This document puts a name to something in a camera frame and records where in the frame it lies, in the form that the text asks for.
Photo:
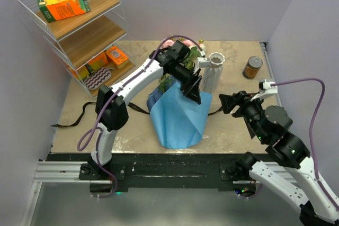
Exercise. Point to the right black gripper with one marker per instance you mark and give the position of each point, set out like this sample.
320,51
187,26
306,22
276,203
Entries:
241,98

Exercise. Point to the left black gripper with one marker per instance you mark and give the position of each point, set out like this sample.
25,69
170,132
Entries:
193,93

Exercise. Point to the blue wrapping paper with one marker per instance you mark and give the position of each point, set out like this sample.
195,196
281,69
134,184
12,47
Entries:
178,121

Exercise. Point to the small pink rose stem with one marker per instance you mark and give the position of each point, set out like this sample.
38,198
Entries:
191,57

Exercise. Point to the large pink rose stem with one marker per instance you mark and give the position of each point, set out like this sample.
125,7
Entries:
168,43

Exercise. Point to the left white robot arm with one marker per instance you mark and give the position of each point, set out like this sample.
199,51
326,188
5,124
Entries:
112,102

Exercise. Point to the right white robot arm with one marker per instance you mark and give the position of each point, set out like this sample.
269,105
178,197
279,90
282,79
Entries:
271,126

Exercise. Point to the white ribbed vase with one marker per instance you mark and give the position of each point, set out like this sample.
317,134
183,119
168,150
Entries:
212,74

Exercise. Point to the twin pink rose stem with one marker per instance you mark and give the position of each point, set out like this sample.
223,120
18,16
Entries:
165,83

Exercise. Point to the tin can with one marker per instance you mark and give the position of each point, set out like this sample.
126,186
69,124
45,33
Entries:
252,67

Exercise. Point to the white bud rose stem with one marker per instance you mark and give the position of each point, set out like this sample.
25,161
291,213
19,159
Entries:
202,45

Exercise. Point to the small orange box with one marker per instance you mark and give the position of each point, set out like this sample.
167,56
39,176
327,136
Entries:
117,57

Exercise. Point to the zigzag patterned cloth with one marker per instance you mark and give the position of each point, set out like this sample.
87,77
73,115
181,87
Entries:
98,78

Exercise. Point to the orange yellow packet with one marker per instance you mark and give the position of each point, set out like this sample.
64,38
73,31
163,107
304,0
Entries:
90,68

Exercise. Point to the orange green box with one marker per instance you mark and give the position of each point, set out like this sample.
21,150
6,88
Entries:
55,10

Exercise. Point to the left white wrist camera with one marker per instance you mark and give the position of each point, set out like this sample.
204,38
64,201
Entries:
203,62

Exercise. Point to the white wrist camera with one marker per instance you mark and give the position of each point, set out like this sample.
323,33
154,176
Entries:
203,62
267,89

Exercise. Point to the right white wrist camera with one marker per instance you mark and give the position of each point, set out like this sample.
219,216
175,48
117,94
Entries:
267,89

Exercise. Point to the white wire wooden shelf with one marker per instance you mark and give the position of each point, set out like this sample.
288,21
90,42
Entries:
79,39

